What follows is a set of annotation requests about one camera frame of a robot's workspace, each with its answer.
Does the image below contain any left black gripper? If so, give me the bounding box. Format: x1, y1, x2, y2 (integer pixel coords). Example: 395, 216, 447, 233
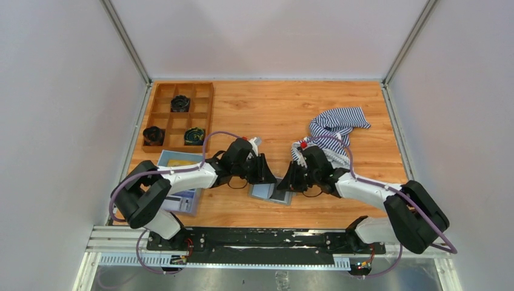
232, 153, 277, 185

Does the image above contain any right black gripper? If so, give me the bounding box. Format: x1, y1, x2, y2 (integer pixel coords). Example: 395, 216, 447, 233
277, 161, 321, 193

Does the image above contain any grey card holder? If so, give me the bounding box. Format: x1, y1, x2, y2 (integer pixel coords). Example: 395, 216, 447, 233
248, 178, 296, 206

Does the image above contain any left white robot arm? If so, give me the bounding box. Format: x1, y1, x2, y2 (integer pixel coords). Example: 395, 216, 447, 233
110, 138, 277, 250

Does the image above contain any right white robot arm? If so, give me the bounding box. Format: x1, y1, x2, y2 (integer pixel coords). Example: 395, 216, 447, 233
277, 146, 456, 254

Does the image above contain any striped blue white cloth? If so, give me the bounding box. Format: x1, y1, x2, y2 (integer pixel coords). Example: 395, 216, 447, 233
291, 107, 371, 168

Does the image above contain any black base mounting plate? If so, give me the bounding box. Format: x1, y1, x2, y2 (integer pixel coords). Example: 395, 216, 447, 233
144, 227, 386, 266

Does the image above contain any blue green rolled belt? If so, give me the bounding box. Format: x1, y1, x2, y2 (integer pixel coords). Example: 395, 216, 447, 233
184, 127, 205, 146

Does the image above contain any light blue box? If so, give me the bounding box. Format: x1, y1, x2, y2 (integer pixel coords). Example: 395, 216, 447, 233
158, 150, 202, 216

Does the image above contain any wooden compartment tray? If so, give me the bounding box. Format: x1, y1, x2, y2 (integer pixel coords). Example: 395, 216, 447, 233
142, 81, 215, 153

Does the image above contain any black rolled belt top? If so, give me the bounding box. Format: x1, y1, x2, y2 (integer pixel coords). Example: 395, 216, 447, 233
170, 95, 191, 113

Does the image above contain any black rolled belt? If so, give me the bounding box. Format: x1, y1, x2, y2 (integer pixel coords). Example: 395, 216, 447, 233
142, 126, 165, 146
170, 95, 191, 113

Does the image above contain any black rolled belt left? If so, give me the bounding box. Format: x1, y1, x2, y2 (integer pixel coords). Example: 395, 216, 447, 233
142, 126, 165, 146

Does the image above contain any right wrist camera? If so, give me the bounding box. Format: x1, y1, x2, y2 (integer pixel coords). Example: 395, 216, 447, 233
295, 147, 305, 164

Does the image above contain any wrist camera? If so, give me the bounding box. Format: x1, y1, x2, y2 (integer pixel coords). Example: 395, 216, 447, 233
295, 147, 305, 164
249, 137, 262, 156

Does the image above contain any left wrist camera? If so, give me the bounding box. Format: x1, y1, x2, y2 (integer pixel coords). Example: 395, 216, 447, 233
249, 137, 262, 156

